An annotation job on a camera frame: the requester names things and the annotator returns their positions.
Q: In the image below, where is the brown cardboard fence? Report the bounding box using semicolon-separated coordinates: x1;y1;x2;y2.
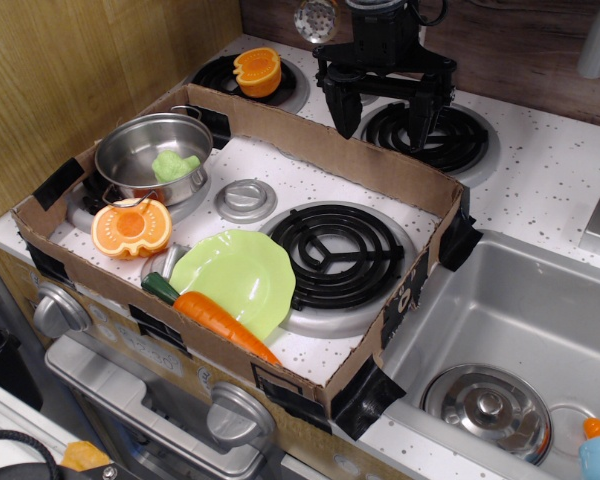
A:
10;82;484;442

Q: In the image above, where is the orange toy carrot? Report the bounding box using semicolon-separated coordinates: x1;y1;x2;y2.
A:
141;272;281;365

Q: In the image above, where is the blue orange toy bottle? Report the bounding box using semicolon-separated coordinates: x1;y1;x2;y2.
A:
579;418;600;480

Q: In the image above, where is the grey oven knob left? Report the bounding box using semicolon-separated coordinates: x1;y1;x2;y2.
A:
33;282;92;339

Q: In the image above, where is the orange toy pumpkin half back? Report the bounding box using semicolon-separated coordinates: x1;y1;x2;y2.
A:
233;47;282;98

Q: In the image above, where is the grey toy sink basin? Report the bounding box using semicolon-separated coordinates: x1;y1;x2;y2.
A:
383;232;600;479

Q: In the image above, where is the silver oven door handle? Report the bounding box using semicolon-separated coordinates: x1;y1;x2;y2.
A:
45;336;267;479

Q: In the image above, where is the silver metal pot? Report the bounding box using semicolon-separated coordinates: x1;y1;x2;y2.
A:
94;113;213;206

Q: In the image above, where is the grey oven knob right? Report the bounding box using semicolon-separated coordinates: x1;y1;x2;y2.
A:
206;382;276;449

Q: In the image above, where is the green toy lettuce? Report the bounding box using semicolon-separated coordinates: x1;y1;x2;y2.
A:
152;150;201;183

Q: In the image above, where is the grey front stove top knob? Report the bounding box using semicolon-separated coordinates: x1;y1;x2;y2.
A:
140;243;190;281

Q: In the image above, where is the black front right burner coil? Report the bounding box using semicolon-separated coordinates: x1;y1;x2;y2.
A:
262;202;416;310

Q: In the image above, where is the light green plastic plate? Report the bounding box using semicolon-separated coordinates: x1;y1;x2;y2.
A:
169;229;296;341

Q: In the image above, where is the silver pot lid in sink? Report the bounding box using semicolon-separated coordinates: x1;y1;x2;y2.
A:
420;363;553;465

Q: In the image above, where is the black burner coil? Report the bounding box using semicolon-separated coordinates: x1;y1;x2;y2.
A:
356;102;490;174
190;55;297;106
262;202;416;310
82;171;120;215

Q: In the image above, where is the grey stove knob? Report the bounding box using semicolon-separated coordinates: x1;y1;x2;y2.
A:
140;243;190;281
214;179;278;224

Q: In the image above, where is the orange toy pumpkin half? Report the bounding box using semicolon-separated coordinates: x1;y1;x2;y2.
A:
91;199;173;260
233;47;282;98

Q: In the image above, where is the black front left burner coil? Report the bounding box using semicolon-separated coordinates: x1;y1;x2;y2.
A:
82;171;120;215

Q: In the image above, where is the hanging silver strainer ladle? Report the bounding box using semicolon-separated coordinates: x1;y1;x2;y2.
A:
293;0;340;44

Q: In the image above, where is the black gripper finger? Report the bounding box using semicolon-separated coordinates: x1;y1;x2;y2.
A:
323;67;363;139
407;74;448;152

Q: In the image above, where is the orange cloth scrap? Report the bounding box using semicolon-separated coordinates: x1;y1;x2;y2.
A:
60;441;111;472

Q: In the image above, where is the black back left burner coil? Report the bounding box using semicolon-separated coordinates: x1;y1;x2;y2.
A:
190;55;297;106

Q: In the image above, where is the black back right burner coil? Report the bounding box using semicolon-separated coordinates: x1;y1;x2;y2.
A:
356;102;490;174

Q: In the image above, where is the orange toy pumpkin half front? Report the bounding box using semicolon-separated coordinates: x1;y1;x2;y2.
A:
91;199;173;260

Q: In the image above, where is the grey oven knob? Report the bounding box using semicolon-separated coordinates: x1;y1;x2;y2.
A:
33;282;92;339
206;382;276;449

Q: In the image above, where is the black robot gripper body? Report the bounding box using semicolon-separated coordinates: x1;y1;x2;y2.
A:
313;1;456;106

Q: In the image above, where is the grey centre stove knob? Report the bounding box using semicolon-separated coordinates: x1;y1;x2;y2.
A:
214;179;278;224

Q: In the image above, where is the black cable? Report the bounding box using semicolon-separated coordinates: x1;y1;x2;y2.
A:
0;429;61;480

